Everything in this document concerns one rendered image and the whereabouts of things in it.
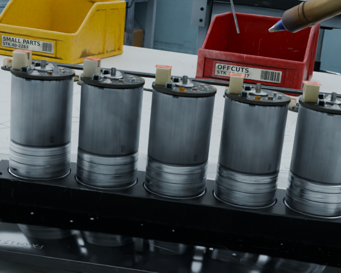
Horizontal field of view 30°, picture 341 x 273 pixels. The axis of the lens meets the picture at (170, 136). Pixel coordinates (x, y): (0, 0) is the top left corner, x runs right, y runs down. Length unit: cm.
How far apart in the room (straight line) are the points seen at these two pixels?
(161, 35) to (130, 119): 475
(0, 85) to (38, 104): 28
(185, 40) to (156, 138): 469
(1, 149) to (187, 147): 15
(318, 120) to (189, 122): 5
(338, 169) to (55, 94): 11
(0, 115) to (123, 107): 20
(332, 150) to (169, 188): 6
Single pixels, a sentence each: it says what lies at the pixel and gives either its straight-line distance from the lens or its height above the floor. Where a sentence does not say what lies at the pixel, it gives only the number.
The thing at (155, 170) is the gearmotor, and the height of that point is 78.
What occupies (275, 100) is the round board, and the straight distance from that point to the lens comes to 23.
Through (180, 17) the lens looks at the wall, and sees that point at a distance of 492.
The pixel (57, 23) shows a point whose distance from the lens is 76.
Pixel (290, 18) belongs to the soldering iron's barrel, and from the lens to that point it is 22.
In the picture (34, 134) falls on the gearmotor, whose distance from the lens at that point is 25.
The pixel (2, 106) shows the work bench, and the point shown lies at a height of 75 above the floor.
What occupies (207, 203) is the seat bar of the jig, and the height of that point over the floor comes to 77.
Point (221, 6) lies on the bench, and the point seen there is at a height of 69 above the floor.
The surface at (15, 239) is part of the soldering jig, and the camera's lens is 23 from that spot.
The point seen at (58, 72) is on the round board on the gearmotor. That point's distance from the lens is 25.
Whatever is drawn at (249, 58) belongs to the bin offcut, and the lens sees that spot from 58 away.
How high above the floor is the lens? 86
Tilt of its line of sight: 16 degrees down
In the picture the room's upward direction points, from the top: 5 degrees clockwise
